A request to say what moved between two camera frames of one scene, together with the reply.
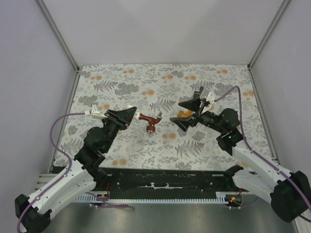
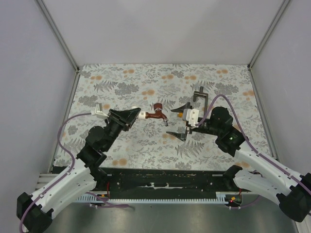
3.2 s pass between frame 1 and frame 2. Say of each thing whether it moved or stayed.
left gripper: stayed
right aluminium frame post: stayed
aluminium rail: stayed
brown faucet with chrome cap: moved
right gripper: moved
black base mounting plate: stayed
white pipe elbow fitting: moved
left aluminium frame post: stayed
